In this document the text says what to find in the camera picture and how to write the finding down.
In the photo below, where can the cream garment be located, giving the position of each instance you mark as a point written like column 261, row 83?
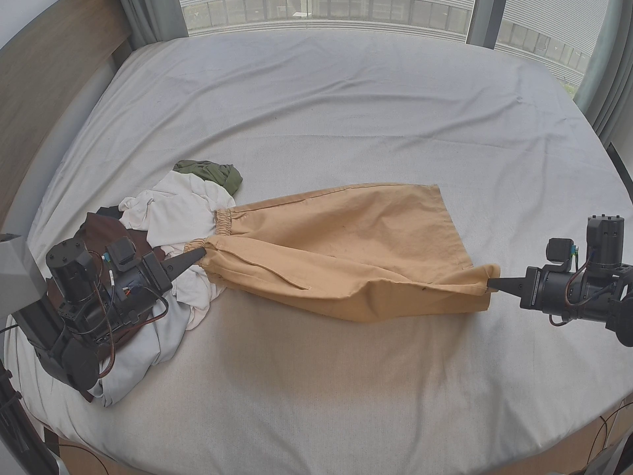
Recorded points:
column 173, row 215

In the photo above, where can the bed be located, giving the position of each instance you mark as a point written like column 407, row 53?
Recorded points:
column 346, row 117

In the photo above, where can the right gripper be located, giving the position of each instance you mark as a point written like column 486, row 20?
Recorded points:
column 554, row 292

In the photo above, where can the pale grey garment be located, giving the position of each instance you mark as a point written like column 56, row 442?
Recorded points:
column 133, row 374

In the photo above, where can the olive green garment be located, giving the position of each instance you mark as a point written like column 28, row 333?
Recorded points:
column 222, row 173

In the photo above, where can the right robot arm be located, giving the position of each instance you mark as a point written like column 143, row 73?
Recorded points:
column 606, row 240

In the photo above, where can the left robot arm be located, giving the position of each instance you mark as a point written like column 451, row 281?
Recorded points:
column 69, row 265

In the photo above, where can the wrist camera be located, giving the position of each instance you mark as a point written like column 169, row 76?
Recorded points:
column 559, row 250
column 121, row 253

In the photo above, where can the dark brown garment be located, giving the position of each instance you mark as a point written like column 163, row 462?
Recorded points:
column 106, row 228

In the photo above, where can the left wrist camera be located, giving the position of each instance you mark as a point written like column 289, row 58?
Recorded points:
column 121, row 253

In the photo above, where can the black garment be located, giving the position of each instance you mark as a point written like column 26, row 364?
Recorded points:
column 110, row 212

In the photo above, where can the grey-green curtain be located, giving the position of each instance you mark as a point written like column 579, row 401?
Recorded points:
column 611, row 67
column 148, row 8

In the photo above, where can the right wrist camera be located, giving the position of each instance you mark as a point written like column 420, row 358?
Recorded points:
column 559, row 250

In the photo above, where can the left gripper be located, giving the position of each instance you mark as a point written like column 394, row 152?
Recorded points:
column 143, row 285

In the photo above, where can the tan shorts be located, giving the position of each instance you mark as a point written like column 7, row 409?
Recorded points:
column 346, row 245

